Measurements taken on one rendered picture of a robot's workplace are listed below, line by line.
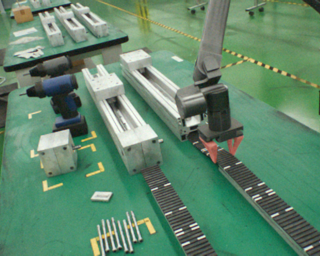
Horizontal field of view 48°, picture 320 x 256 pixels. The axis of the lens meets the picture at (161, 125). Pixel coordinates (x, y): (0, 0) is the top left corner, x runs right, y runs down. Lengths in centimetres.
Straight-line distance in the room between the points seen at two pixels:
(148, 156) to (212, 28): 38
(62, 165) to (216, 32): 58
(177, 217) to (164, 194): 9
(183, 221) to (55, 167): 48
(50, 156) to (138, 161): 27
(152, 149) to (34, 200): 35
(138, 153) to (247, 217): 35
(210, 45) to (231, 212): 40
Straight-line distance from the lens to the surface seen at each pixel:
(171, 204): 83
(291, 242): 76
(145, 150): 99
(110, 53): 281
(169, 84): 135
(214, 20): 97
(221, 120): 88
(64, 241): 88
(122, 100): 130
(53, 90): 126
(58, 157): 109
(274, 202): 81
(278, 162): 99
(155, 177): 93
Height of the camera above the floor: 134
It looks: 27 degrees down
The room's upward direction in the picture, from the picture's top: 11 degrees counter-clockwise
